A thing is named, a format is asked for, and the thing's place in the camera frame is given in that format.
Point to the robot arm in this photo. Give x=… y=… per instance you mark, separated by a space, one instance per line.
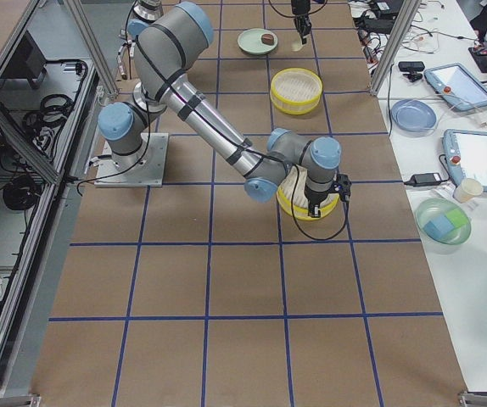
x=164 y=51
x=150 y=11

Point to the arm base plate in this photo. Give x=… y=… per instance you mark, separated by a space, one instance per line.
x=145 y=168

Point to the brown bun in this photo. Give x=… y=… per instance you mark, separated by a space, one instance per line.
x=267 y=39

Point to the green bowl with sponges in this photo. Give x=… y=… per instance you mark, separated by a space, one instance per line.
x=444 y=226

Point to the white bun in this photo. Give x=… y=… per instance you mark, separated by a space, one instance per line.
x=297 y=46

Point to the aluminium frame post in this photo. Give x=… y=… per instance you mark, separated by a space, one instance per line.
x=401 y=26

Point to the black power adapter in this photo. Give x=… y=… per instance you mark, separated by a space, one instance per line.
x=425 y=180

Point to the teach pendant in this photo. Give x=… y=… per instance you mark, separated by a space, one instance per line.
x=457 y=86
x=466 y=155

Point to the light green plate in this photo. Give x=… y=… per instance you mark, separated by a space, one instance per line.
x=250 y=43

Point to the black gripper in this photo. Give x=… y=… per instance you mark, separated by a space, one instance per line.
x=314 y=198
x=299 y=10

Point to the near teach pendant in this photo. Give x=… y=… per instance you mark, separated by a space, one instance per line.
x=466 y=155

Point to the black webcam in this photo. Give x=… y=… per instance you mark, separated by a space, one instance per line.
x=412 y=70

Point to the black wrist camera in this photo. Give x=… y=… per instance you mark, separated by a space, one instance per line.
x=343 y=187

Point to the paper cup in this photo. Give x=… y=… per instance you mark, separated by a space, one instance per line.
x=468 y=189

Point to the far teach pendant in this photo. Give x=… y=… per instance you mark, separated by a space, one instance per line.
x=457 y=86

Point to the blue plate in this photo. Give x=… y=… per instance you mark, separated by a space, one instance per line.
x=413 y=116

